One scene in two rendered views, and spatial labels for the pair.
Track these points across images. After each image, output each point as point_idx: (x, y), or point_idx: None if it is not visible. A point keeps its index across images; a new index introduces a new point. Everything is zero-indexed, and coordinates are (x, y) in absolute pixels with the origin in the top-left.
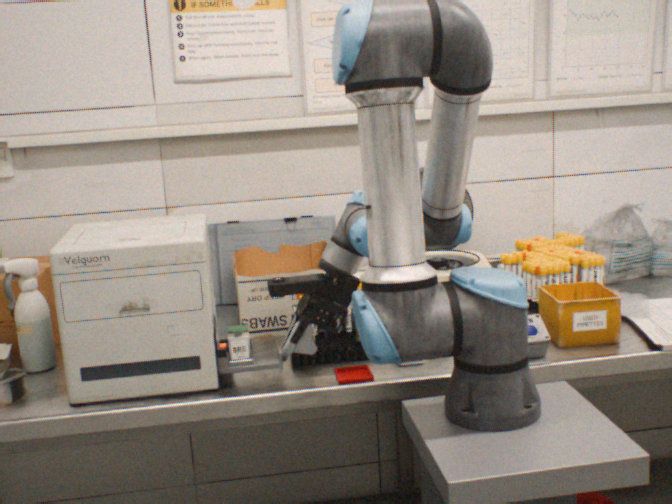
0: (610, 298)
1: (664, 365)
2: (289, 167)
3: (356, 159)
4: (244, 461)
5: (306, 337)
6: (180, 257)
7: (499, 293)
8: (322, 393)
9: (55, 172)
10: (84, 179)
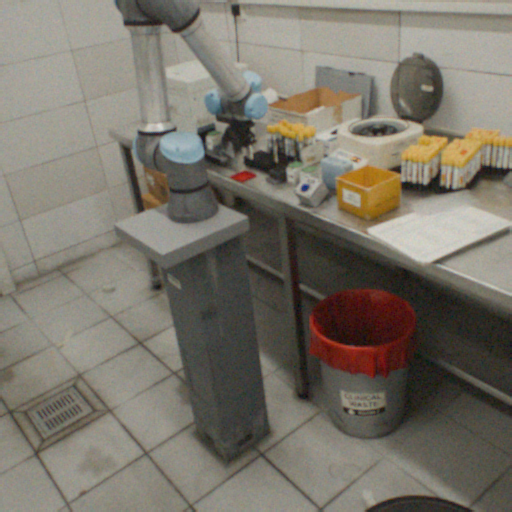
0: (361, 187)
1: (368, 246)
2: (357, 36)
3: (394, 36)
4: None
5: (230, 148)
6: (182, 88)
7: (163, 150)
8: (222, 179)
9: (260, 19)
10: (270, 25)
